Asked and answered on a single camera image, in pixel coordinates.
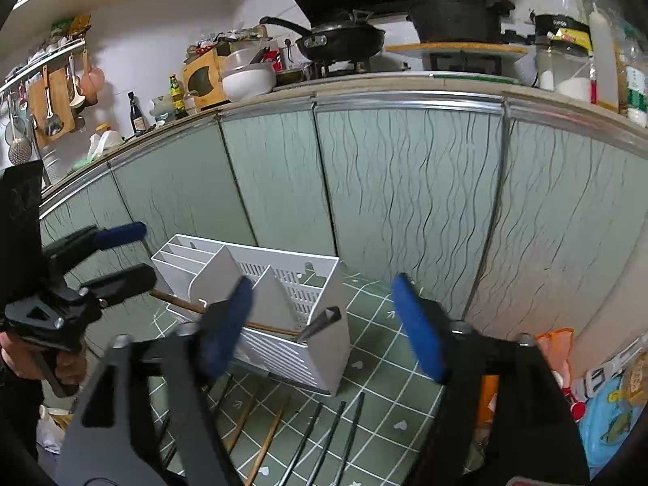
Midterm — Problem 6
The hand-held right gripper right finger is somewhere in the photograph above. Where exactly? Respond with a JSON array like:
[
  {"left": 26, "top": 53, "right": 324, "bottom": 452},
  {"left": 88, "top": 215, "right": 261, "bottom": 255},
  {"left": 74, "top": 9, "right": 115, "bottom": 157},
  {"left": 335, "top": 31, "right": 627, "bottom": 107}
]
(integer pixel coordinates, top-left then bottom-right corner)
[{"left": 391, "top": 272, "right": 591, "bottom": 486}]

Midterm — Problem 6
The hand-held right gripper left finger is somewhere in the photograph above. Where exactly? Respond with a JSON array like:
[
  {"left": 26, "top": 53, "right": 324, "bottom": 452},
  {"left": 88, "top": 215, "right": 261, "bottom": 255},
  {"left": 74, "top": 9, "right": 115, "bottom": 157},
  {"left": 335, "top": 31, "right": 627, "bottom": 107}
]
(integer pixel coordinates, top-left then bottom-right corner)
[{"left": 55, "top": 278, "right": 255, "bottom": 486}]

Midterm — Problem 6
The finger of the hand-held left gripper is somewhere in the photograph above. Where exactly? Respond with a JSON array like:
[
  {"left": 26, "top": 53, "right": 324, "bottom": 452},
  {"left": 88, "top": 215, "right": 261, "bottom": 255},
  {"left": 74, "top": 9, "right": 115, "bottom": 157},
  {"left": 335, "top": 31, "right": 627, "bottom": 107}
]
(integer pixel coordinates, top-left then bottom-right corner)
[
  {"left": 43, "top": 222, "right": 147, "bottom": 284},
  {"left": 76, "top": 264, "right": 158, "bottom": 311}
]

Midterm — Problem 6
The brown wooden chopstick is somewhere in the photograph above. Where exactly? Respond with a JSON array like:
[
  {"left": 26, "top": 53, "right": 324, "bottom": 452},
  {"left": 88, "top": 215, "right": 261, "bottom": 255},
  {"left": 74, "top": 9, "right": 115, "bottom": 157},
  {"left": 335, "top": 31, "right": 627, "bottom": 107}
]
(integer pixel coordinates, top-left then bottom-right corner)
[
  {"left": 246, "top": 399, "right": 290, "bottom": 486},
  {"left": 149, "top": 290, "right": 301, "bottom": 339},
  {"left": 223, "top": 397, "right": 255, "bottom": 459}
]

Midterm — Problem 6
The white plastic utensil holder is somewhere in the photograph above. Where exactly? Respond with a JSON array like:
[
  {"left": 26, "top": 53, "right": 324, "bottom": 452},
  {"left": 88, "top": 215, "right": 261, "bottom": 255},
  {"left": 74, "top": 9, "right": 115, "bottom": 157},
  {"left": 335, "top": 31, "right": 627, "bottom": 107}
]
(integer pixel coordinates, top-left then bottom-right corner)
[{"left": 150, "top": 234, "right": 352, "bottom": 396}]

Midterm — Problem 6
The person's left forearm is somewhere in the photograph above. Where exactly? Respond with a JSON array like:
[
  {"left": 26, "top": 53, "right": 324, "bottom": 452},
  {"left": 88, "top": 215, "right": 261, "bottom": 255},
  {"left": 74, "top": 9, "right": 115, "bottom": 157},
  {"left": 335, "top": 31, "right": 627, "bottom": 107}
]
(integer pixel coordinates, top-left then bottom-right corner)
[{"left": 0, "top": 359, "right": 46, "bottom": 467}]

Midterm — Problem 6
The person's left hand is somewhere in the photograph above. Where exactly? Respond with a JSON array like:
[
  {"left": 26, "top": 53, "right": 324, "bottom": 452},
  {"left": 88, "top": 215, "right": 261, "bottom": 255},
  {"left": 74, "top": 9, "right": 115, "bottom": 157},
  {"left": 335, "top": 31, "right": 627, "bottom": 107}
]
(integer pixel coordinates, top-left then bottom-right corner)
[{"left": 0, "top": 333, "right": 88, "bottom": 393}]

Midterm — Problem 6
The metal strainer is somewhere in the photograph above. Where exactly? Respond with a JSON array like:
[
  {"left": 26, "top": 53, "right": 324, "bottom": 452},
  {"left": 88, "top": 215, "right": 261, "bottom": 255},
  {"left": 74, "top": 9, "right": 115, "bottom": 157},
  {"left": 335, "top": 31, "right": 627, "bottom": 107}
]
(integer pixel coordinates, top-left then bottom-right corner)
[{"left": 7, "top": 94, "right": 32, "bottom": 165}]

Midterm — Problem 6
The green grid pattern mat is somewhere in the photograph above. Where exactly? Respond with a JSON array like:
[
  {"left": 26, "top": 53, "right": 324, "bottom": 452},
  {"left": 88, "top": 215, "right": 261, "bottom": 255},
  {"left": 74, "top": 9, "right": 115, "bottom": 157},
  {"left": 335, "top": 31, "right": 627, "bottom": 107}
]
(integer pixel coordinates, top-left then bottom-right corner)
[{"left": 147, "top": 267, "right": 487, "bottom": 486}]

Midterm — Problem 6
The metal slotted spatula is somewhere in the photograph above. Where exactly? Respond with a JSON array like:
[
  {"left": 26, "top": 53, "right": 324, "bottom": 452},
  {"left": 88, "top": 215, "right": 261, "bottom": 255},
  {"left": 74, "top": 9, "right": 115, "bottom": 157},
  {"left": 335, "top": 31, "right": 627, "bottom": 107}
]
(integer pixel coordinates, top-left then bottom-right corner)
[{"left": 43, "top": 66, "right": 64, "bottom": 137}]

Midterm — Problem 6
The wooden cutting board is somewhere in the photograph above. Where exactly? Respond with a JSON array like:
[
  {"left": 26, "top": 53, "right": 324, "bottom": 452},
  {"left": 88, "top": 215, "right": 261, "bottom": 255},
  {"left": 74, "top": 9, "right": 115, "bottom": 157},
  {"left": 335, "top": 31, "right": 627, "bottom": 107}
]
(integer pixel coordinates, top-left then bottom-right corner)
[{"left": 28, "top": 66, "right": 77, "bottom": 135}]

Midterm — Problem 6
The dark glass bottle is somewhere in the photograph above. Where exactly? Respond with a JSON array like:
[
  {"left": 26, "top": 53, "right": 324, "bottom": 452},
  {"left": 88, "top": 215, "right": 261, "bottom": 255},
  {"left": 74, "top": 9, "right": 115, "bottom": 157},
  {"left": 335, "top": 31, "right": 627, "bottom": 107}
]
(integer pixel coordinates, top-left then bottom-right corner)
[{"left": 128, "top": 92, "right": 147, "bottom": 136}]

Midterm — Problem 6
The orange plastic bag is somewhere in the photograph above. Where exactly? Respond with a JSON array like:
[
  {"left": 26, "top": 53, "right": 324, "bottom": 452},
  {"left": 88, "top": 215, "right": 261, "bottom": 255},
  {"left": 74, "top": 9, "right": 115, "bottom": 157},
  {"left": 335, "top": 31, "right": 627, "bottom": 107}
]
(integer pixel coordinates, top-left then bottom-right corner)
[{"left": 535, "top": 329, "right": 575, "bottom": 396}]

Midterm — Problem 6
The white ladle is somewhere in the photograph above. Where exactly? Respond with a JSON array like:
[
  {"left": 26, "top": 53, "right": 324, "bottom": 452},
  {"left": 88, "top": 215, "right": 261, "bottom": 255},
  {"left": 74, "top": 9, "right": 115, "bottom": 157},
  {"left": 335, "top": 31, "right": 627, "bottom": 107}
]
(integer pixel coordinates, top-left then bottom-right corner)
[{"left": 66, "top": 55, "right": 84, "bottom": 107}]

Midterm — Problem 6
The green bottle yellow label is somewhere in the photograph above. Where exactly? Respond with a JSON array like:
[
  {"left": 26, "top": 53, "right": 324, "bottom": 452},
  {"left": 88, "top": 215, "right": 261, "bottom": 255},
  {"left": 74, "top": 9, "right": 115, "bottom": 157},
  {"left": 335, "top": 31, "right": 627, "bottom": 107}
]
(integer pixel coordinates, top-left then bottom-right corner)
[{"left": 168, "top": 73, "right": 189, "bottom": 119}]

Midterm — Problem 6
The white plastic bag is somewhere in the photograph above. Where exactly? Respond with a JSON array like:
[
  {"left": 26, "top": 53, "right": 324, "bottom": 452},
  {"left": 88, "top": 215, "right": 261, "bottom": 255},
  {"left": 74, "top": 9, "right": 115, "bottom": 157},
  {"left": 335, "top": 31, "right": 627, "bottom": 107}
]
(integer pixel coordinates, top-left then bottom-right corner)
[{"left": 38, "top": 405, "right": 66, "bottom": 454}]

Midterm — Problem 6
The yellow toaster oven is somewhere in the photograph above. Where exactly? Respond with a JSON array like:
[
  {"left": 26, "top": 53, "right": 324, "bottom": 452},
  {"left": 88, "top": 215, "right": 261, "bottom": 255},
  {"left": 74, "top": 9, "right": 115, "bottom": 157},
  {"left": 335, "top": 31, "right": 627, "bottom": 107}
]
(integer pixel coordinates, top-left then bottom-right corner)
[{"left": 182, "top": 51, "right": 228, "bottom": 109}]

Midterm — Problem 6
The white bowl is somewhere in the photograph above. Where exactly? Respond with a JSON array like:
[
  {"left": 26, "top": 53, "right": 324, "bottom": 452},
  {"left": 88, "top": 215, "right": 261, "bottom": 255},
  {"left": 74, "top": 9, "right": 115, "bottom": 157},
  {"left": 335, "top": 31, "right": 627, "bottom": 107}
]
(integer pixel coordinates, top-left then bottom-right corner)
[{"left": 222, "top": 63, "right": 277, "bottom": 103}]

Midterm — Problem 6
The blue printed package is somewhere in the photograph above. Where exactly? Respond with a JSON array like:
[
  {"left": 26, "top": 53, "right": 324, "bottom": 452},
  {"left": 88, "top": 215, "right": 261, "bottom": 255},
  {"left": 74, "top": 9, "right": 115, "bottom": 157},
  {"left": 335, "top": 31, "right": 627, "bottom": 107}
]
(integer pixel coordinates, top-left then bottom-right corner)
[{"left": 580, "top": 375, "right": 639, "bottom": 477}]

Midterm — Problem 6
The clear plastic container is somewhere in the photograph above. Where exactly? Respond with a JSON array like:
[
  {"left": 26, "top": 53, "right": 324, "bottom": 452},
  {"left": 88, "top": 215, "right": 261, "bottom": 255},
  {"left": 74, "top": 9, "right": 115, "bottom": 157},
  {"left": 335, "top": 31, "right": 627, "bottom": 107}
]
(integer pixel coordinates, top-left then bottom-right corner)
[{"left": 223, "top": 48, "right": 264, "bottom": 74}]

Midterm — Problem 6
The gas stove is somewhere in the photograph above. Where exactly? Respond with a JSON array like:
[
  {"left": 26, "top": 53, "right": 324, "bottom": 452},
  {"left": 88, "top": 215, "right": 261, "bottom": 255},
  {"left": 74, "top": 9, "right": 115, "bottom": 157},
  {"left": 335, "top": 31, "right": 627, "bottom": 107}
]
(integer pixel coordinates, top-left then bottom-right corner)
[{"left": 304, "top": 53, "right": 504, "bottom": 79}]

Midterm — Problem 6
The round wooden board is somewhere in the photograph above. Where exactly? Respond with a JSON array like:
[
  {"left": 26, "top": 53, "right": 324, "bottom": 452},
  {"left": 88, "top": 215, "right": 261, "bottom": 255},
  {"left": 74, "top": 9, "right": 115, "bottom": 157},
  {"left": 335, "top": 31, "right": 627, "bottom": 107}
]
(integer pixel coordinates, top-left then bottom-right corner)
[{"left": 385, "top": 40, "right": 530, "bottom": 55}]

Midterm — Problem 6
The black wok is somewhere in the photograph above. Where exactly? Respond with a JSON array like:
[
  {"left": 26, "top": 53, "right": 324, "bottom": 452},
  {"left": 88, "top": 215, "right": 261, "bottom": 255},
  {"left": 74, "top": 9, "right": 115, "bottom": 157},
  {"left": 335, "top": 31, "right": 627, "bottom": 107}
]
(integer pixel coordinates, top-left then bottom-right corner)
[{"left": 259, "top": 7, "right": 386, "bottom": 62}]

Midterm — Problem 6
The glass jar black lid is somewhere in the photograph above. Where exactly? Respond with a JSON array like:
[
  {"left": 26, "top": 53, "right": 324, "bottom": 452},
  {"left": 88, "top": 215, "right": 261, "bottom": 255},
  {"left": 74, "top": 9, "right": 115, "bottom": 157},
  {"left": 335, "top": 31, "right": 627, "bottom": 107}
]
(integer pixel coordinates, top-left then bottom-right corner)
[{"left": 534, "top": 14, "right": 593, "bottom": 99}]

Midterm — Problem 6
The black cooking pot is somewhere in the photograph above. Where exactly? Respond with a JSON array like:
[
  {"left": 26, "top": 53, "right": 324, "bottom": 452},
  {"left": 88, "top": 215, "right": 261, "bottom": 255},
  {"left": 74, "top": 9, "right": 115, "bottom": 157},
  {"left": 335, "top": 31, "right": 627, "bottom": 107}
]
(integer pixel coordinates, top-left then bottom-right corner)
[{"left": 407, "top": 0, "right": 516, "bottom": 44}]

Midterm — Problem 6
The plastic bottle green label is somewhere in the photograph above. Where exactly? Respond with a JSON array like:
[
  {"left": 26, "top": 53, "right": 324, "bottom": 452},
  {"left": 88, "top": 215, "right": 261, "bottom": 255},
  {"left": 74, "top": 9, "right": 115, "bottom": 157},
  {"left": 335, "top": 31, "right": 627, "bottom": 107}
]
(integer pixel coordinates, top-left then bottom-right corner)
[{"left": 625, "top": 35, "right": 648, "bottom": 127}]

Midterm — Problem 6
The white squeeze bottle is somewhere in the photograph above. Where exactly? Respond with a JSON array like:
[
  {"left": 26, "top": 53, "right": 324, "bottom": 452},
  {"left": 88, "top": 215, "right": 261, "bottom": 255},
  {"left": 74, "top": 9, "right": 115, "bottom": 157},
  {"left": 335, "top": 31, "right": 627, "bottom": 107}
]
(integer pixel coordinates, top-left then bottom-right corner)
[{"left": 588, "top": 4, "right": 619, "bottom": 112}]

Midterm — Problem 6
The metal wall rack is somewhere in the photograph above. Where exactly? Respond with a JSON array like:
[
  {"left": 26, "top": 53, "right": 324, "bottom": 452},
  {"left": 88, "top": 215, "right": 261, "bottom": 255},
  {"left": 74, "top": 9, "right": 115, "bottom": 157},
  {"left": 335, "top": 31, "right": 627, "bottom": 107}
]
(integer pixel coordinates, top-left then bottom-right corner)
[{"left": 0, "top": 40, "right": 87, "bottom": 94}]

